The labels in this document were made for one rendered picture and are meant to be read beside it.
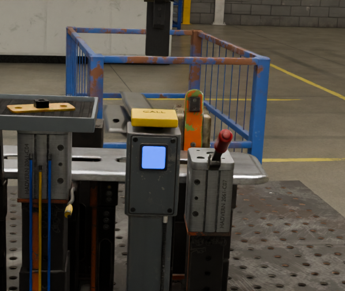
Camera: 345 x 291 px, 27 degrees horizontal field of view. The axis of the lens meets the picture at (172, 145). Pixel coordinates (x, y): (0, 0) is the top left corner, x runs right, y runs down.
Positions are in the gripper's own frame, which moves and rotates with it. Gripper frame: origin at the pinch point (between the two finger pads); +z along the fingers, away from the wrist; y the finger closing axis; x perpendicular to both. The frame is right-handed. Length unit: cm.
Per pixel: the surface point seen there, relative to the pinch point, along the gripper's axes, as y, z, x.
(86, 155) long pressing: 36.1, 27.1, 10.6
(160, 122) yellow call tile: -2.9, 11.6, -0.7
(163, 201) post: -3.2, 22.2, -1.5
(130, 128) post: -0.5, 13.2, 3.2
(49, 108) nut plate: -0.2, 10.9, 13.7
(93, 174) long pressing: 24.3, 27.1, 8.8
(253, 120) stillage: 222, 60, -55
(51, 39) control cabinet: 813, 96, 95
